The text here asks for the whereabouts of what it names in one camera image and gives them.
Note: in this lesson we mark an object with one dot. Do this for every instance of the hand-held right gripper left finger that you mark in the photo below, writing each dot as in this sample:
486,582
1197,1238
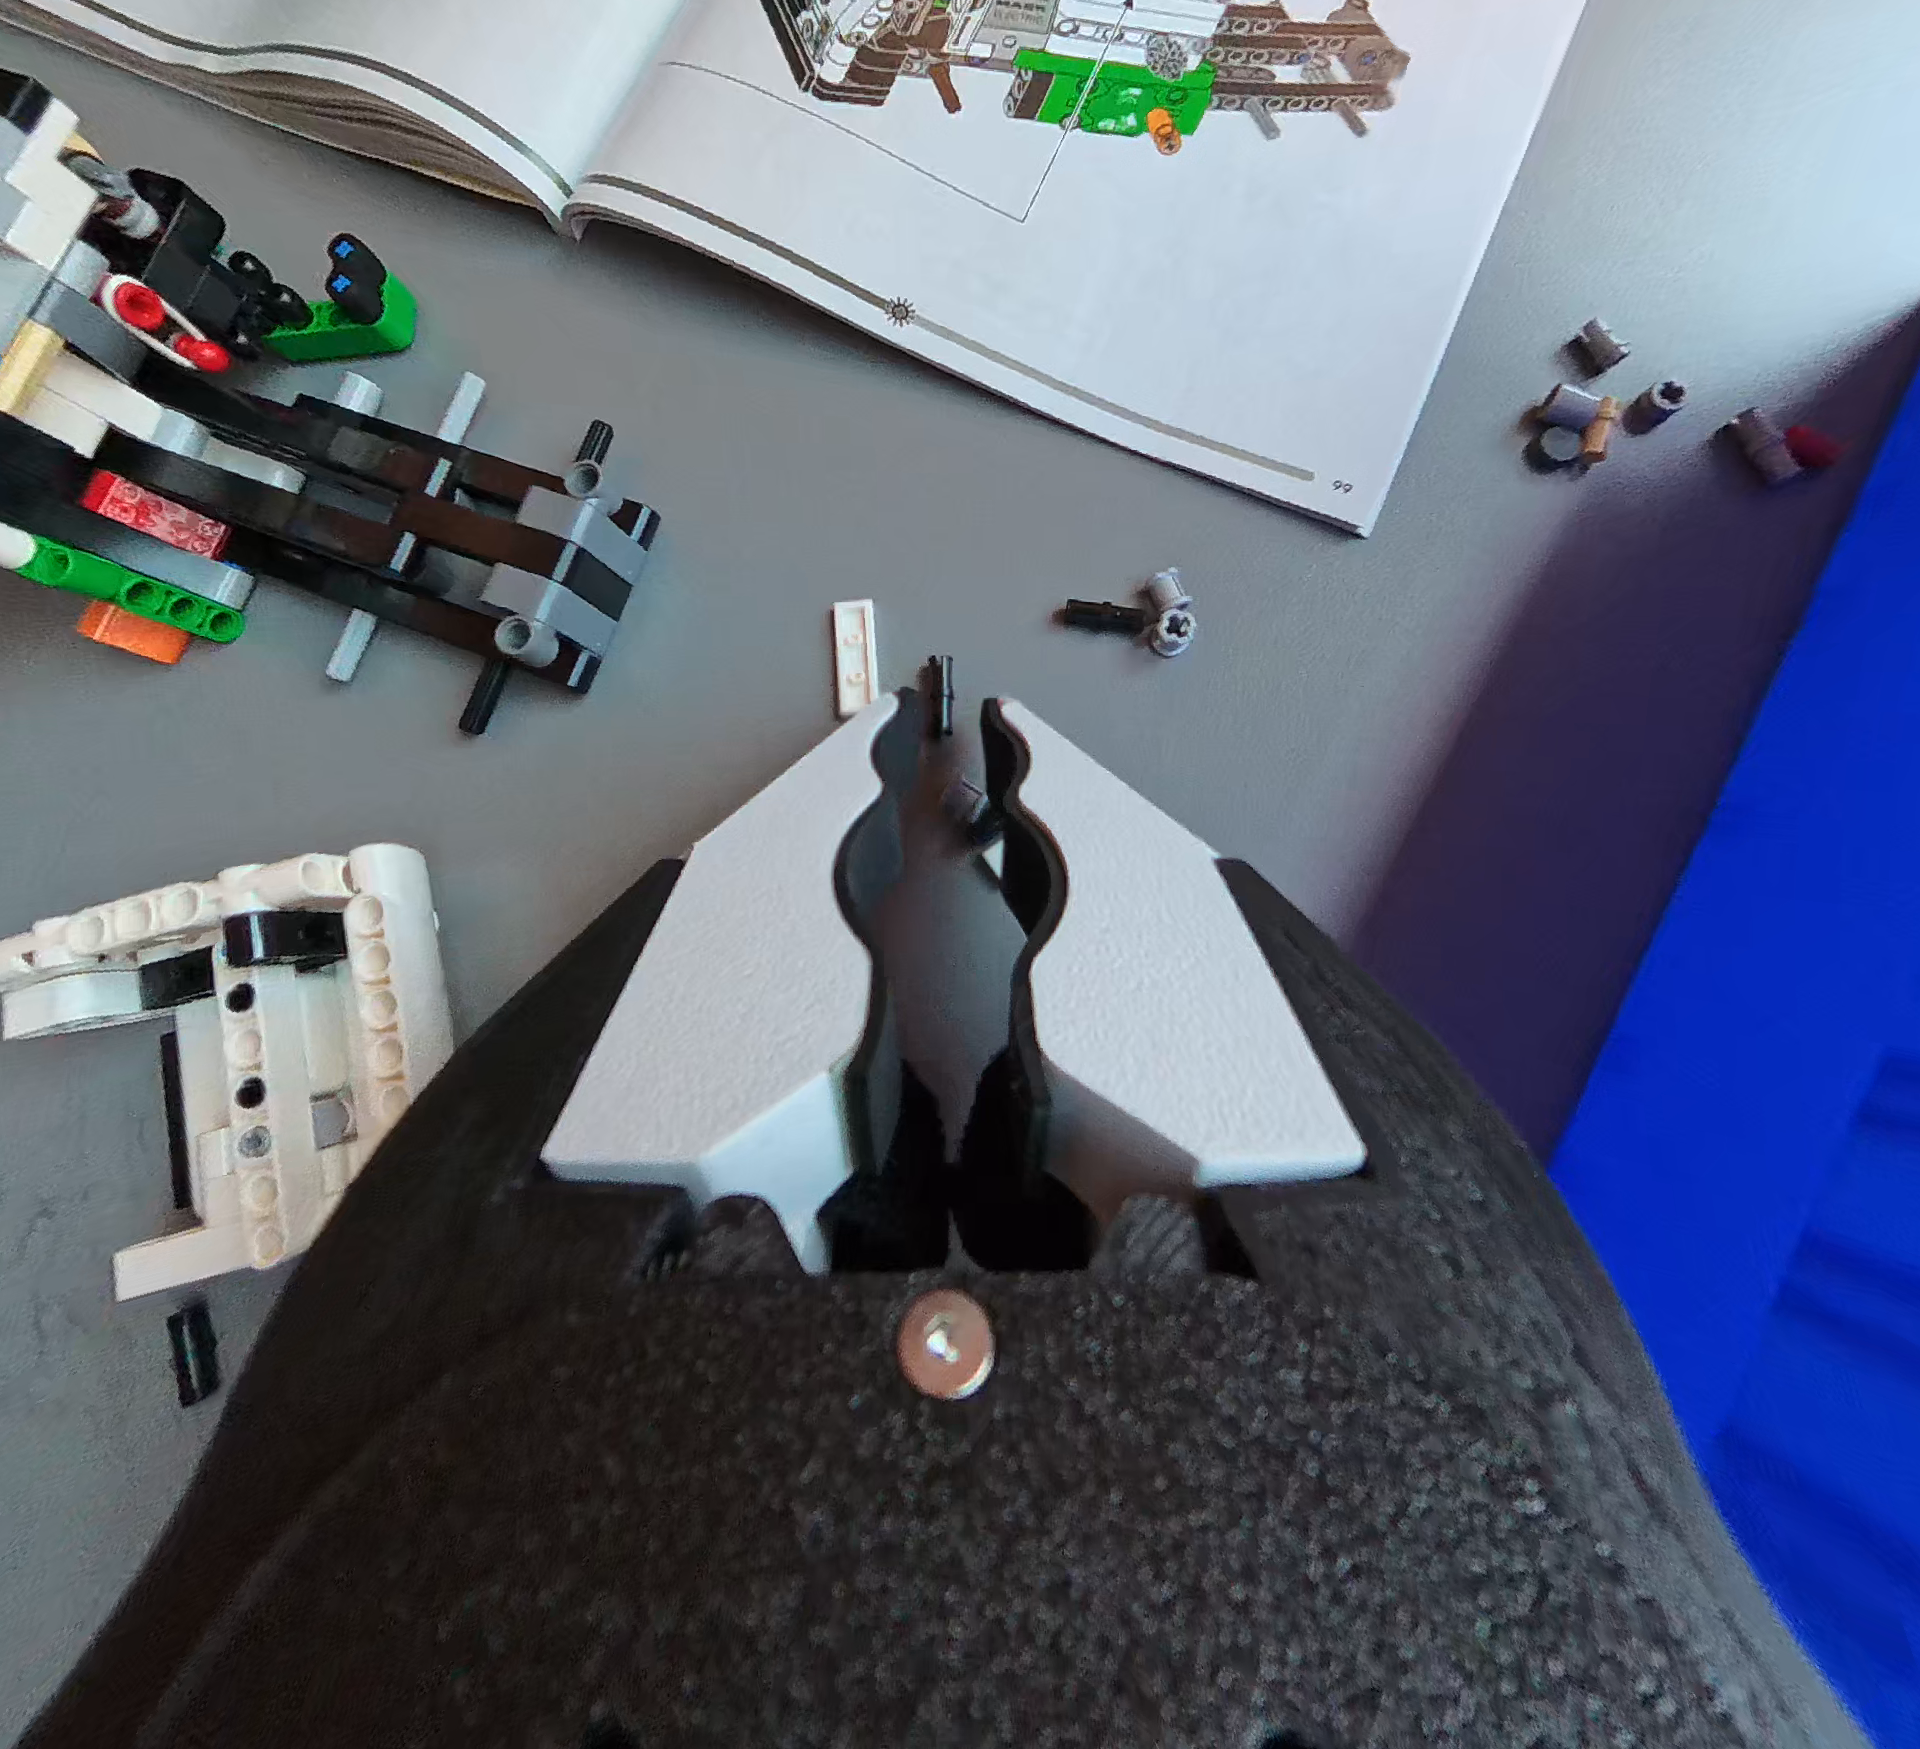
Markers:
733,999

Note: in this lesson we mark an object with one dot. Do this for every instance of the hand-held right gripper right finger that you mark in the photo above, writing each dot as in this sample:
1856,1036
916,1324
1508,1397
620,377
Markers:
1187,1014

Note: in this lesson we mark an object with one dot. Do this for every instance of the black lego pin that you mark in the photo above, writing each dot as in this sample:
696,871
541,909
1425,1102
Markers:
940,694
192,1354
1103,613

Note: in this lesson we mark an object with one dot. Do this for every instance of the white lego subassembly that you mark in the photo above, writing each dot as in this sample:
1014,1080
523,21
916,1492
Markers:
297,1030

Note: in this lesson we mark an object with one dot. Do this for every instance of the small grey black lego piece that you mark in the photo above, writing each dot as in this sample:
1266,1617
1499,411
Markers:
974,812

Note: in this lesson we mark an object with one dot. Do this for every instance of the white lego plate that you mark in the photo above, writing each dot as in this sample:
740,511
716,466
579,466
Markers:
851,658

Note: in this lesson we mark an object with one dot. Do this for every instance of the grey lego connector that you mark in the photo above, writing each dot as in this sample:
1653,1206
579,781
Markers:
1168,613

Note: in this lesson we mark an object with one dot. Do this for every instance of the partly built lego truck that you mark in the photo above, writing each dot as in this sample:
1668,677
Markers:
375,490

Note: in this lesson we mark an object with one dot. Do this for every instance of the scattered small lego pieces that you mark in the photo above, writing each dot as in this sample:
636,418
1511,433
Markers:
1569,409

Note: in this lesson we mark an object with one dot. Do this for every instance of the blue plastic bin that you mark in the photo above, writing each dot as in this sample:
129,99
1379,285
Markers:
1770,1030

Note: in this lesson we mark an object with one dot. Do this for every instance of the open instruction booklet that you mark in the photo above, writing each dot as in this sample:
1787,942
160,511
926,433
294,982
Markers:
1198,277

